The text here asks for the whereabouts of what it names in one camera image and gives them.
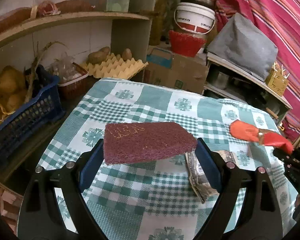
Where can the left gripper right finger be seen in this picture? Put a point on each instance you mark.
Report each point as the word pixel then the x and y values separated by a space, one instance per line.
pixel 260 216

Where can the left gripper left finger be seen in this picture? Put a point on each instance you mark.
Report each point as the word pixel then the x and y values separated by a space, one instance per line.
pixel 40 216

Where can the printed paper packet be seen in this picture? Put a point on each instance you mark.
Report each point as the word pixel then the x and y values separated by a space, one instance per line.
pixel 198 179

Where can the orange plastic wrapper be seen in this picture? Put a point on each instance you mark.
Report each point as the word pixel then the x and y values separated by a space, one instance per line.
pixel 247 132

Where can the maroon scouring pad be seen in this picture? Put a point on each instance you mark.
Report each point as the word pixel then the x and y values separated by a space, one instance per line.
pixel 129 143

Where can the yellow utensil basket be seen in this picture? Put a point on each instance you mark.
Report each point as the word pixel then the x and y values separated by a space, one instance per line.
pixel 277 80

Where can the dark blue plastic crate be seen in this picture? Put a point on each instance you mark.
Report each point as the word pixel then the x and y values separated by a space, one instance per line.
pixel 43 108

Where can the green checkered tablecloth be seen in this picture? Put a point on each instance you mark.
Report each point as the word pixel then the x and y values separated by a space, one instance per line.
pixel 149 197

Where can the low wooden cabinet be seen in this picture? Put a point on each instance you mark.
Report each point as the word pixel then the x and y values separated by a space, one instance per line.
pixel 226 80

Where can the grey fabric cover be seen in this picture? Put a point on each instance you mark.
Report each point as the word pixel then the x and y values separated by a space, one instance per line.
pixel 244 45

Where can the small red basket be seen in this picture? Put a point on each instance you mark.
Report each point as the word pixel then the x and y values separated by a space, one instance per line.
pixel 75 85

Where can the striped magenta curtain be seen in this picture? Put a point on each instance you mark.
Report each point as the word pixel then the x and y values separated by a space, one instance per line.
pixel 279 20

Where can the cardboard box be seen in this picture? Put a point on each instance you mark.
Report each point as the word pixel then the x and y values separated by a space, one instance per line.
pixel 171 70

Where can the yellow egg tray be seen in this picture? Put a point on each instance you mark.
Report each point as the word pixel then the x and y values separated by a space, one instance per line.
pixel 115 67

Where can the red plastic basket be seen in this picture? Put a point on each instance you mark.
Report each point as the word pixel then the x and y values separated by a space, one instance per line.
pixel 184 44

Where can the white plastic bucket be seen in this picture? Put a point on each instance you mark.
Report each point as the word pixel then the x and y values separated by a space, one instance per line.
pixel 194 18

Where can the wooden wall shelf unit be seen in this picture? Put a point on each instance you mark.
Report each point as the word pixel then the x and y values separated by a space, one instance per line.
pixel 77 34

